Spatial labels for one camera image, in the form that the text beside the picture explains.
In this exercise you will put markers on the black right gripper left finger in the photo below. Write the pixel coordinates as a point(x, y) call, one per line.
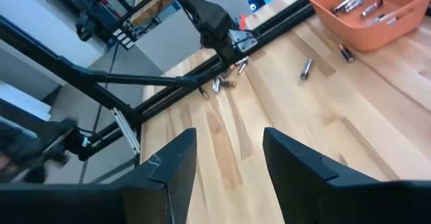
point(101, 204)

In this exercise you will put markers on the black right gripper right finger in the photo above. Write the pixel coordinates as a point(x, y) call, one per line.
point(336, 204)

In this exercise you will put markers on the black copper AA battery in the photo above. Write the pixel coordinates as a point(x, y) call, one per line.
point(346, 53)
point(229, 72)
point(203, 92)
point(229, 83)

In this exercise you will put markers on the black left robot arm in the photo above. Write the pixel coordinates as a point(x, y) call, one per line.
point(208, 15)

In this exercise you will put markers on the orange plastic bin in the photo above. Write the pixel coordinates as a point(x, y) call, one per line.
point(367, 35)

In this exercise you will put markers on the black articulated device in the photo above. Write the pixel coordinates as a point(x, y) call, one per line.
point(20, 143)

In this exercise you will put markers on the person's hand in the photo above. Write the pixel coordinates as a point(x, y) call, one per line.
point(4, 165)

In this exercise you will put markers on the grey mounting plate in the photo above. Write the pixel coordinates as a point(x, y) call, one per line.
point(244, 40)

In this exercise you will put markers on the black box white labels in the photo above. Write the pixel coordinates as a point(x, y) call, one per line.
point(123, 39)

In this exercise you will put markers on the silver frame bracket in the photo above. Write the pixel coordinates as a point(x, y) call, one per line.
point(126, 131)

